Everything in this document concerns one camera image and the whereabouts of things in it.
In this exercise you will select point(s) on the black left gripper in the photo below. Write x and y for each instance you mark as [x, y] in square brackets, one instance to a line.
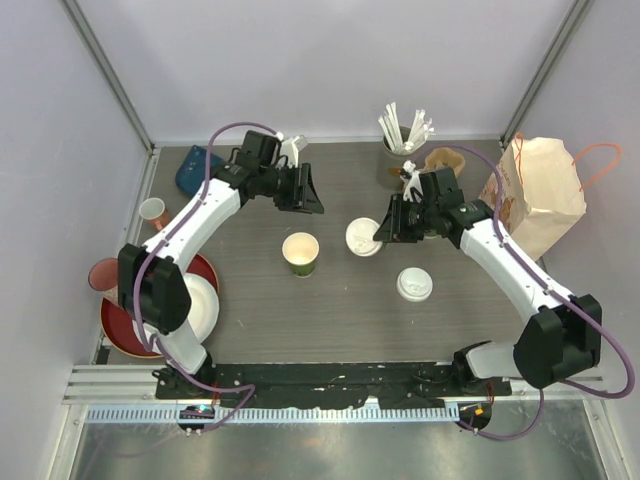
[302, 195]

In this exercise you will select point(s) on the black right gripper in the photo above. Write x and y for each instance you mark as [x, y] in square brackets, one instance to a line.
[393, 228]

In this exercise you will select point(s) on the white plastic cup lid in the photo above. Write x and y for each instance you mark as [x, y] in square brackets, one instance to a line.
[359, 237]

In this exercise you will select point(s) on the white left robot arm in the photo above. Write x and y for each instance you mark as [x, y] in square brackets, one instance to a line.
[151, 286]

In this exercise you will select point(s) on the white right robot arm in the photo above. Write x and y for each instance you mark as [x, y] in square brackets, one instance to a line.
[560, 337]

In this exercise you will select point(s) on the white plastic lid stack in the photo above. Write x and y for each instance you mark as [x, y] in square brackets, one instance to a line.
[414, 284]

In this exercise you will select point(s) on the grey straw holder cup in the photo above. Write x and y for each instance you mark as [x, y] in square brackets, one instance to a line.
[389, 165]

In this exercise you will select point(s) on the brown pulp cup carrier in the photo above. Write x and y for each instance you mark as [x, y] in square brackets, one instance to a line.
[445, 157]

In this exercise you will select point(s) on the blue ceramic dish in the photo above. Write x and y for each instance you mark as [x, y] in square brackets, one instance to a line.
[190, 174]

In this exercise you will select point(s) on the white paper plate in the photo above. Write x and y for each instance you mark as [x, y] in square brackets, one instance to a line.
[204, 311]

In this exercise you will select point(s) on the bear print paper bag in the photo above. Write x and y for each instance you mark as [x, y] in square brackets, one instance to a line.
[537, 193]

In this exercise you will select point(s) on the small pink cup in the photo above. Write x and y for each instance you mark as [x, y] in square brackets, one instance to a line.
[154, 211]

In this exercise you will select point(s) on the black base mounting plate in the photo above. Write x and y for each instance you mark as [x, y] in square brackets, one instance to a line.
[338, 386]

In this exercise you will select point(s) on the pink floral mug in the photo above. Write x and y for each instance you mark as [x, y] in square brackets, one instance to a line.
[103, 278]

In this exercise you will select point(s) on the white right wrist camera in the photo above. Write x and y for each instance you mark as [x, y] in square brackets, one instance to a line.
[412, 189]

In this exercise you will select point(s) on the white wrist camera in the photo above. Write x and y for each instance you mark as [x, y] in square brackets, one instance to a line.
[412, 189]
[289, 152]

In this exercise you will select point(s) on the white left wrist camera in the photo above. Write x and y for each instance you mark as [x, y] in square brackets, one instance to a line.
[289, 152]

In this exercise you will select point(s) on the white slotted cable duct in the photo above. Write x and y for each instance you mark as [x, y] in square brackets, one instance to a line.
[167, 413]

